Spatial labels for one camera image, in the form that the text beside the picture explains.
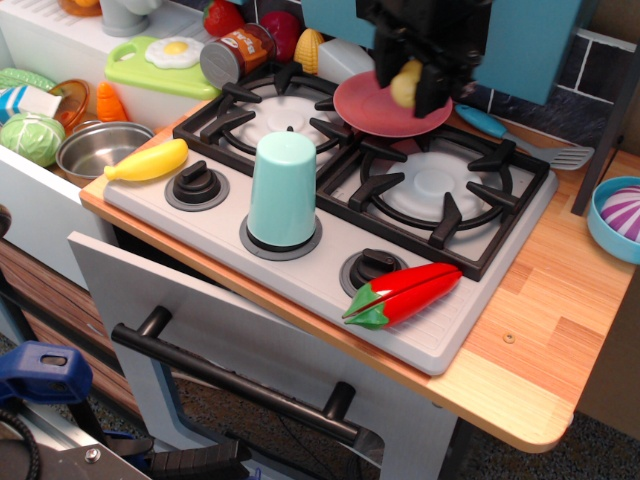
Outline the black cable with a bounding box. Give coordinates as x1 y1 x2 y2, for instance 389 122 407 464
0 407 42 480

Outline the toy fried egg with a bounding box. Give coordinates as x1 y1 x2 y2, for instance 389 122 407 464
145 37 204 70

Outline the white oven door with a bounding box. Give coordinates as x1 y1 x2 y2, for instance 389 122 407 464
68 232 457 479

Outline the black right stove knob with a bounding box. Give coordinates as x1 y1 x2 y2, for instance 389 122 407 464
339 248 408 297

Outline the black oven door handle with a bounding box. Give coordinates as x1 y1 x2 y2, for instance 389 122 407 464
111 306 361 446

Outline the small steel pot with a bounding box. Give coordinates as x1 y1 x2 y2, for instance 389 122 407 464
56 120 154 188

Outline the toy food can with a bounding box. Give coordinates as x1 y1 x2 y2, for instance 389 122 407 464
200 23 276 89

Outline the blue handled grey spatula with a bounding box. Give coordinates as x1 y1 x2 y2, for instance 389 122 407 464
454 104 595 171

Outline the green ribbed toy vegetable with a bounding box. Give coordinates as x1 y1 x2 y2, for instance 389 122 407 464
0 67 57 92

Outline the toy milk carton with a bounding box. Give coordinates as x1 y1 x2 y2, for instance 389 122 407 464
0 86 62 125

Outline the black left burner grate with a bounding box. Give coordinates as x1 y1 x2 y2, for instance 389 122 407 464
173 62 357 176

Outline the mint green plastic cup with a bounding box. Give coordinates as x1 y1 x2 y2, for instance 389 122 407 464
247 131 316 251

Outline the orange transparent bowl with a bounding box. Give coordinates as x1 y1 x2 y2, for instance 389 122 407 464
48 79 90 135

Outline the black stove knob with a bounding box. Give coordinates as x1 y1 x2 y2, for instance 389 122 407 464
164 160 230 212
339 248 408 297

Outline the green plastic cutting board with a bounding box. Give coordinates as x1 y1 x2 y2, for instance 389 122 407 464
105 36 220 100

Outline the orange toy carrot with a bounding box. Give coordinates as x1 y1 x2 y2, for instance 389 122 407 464
96 82 128 122

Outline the grey toy faucet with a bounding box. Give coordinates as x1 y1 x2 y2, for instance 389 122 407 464
99 0 164 37

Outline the yellow toy banana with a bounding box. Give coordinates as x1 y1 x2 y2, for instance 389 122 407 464
104 139 189 181

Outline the pink plastic plate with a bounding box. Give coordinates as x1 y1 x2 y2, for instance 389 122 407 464
333 71 453 138

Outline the dark red toy vegetable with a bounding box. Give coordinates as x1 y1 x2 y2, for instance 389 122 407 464
260 11 302 63

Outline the green toy cabbage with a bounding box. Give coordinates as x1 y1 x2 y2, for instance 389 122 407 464
1 113 66 167

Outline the red toy chili pepper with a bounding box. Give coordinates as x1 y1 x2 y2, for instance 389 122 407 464
342 263 463 330

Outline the black left stove knob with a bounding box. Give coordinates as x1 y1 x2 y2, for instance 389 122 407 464
164 160 230 212

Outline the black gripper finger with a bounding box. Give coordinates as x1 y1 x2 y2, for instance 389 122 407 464
374 39 409 88
414 63 473 118

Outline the black right burner grate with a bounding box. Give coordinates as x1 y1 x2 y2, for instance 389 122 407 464
316 126 551 281

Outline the black burner grate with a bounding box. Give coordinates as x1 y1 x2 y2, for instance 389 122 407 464
316 126 551 281
173 62 357 176

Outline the white box behind stove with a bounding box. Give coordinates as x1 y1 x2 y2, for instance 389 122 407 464
317 39 374 84

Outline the yellow toy potato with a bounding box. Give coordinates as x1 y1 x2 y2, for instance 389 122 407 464
390 59 423 108

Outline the blue clamp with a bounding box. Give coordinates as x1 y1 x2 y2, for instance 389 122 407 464
1 341 93 405

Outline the red toy strawberry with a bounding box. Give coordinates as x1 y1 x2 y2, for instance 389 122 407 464
202 0 245 37

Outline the purple white toy onion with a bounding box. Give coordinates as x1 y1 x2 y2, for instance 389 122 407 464
600 185 639 243

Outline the blue plastic bowl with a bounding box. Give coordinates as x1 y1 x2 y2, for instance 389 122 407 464
587 176 639 265

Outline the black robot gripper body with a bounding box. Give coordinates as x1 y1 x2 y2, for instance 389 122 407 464
356 0 492 69

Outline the teal range hood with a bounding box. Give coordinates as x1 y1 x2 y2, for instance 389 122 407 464
301 0 597 105

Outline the yellow toy corn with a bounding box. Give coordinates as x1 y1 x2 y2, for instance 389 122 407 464
293 28 325 75

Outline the grey toy stove top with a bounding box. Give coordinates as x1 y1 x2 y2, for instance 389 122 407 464
104 148 558 375

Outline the white toy sink unit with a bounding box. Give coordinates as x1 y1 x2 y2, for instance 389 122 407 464
1 1 199 287

